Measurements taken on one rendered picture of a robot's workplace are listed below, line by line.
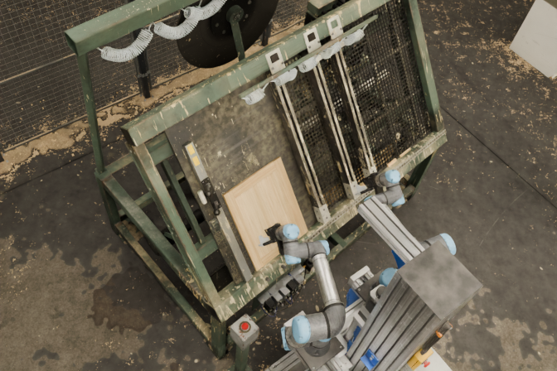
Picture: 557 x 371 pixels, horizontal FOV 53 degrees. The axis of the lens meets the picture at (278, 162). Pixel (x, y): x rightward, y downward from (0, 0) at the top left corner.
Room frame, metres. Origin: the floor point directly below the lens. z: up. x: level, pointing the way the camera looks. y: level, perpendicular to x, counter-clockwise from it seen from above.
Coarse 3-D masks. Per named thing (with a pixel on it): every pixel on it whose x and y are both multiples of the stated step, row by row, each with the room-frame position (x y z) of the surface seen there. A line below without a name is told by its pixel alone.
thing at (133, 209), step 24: (384, 96) 3.19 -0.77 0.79; (312, 144) 2.68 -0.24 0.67; (120, 168) 2.13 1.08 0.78; (120, 192) 1.93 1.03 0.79; (408, 192) 2.71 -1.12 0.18; (120, 216) 2.08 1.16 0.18; (144, 216) 1.78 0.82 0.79; (168, 240) 1.67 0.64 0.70; (144, 264) 1.75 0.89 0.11; (168, 264) 1.50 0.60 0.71; (168, 288) 1.56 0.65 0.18; (192, 288) 1.33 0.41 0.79; (216, 288) 1.44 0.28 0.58; (192, 312) 1.41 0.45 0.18; (264, 312) 1.48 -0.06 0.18; (216, 336) 1.17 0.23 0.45
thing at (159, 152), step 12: (396, 12) 3.13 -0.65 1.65; (156, 144) 1.75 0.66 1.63; (168, 144) 1.75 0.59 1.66; (348, 144) 2.36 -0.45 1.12; (156, 156) 1.67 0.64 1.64; (168, 156) 1.71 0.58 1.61; (168, 168) 1.67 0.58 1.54; (168, 180) 1.65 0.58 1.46; (180, 192) 1.61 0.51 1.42; (180, 204) 1.59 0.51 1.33; (192, 216) 1.55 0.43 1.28; (192, 228) 1.52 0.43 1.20; (204, 240) 1.49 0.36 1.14; (204, 252) 1.43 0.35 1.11
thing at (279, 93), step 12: (276, 72) 2.23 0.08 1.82; (276, 96) 2.21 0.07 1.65; (288, 108) 2.18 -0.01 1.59; (288, 120) 2.13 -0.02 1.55; (288, 132) 2.12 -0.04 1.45; (300, 132) 2.13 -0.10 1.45; (300, 144) 2.08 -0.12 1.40; (300, 156) 2.04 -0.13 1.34; (300, 168) 2.02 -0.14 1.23; (312, 168) 2.03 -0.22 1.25; (312, 180) 2.00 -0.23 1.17; (312, 192) 1.94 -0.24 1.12; (312, 204) 1.92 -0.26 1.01; (324, 204) 1.92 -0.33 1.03; (324, 216) 1.87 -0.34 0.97
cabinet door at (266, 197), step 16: (256, 176) 1.84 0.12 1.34; (272, 176) 1.90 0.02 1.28; (240, 192) 1.73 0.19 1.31; (256, 192) 1.78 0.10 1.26; (272, 192) 1.83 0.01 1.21; (288, 192) 1.89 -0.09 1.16; (240, 208) 1.67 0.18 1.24; (256, 208) 1.72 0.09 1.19; (272, 208) 1.77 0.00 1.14; (288, 208) 1.82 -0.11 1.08; (240, 224) 1.61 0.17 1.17; (256, 224) 1.65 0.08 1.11; (272, 224) 1.70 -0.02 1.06; (304, 224) 1.80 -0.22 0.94; (256, 240) 1.59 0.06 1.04; (256, 256) 1.52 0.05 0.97; (272, 256) 1.57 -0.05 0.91
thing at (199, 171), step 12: (192, 144) 1.76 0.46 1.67; (192, 156) 1.72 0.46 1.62; (192, 168) 1.69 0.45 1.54; (204, 192) 1.63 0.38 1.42; (216, 216) 1.56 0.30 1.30; (228, 228) 1.54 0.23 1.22; (228, 240) 1.50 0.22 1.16; (240, 252) 1.48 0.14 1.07; (240, 264) 1.43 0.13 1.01; (252, 276) 1.41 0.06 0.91
